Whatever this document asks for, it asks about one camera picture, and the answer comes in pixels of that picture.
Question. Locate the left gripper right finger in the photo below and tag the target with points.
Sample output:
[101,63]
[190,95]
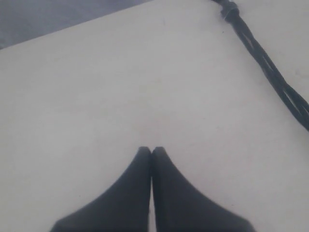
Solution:
[180,207]

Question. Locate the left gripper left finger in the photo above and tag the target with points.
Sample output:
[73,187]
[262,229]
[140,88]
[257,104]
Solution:
[124,207]

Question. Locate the grey backdrop cloth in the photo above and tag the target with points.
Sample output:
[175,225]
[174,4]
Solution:
[22,20]

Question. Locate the grey metal cable clamp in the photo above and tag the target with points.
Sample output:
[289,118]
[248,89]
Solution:
[229,10]

